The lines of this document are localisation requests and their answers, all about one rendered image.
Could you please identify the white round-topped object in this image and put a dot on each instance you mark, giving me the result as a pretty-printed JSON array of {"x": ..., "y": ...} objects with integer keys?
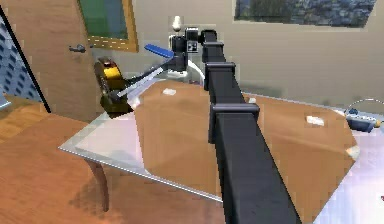
[{"x": 177, "y": 23}]

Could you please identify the blue flat stick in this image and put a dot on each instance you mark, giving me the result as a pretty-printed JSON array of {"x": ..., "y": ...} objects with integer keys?
[{"x": 158, "y": 50}]

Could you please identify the black framed window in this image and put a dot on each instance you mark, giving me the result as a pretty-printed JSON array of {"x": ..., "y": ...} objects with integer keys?
[{"x": 13, "y": 70}]

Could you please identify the glass dining table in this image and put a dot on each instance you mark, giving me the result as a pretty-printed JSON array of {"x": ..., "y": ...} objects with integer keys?
[{"x": 110, "y": 140}]

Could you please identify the brown wooden room door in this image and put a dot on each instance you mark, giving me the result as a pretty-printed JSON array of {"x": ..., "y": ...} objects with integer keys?
[{"x": 50, "y": 66}]

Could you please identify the dark blue wall picture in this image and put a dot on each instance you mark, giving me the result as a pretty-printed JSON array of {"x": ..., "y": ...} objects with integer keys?
[{"x": 300, "y": 11}]

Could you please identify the gold framed green picture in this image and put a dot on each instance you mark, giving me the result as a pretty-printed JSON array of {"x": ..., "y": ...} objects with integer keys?
[{"x": 106, "y": 20}]

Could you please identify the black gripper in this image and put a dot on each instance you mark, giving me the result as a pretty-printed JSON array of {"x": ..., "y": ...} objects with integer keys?
[{"x": 180, "y": 50}]

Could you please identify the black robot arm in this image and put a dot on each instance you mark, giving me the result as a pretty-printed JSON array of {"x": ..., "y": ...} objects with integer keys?
[{"x": 246, "y": 160}]

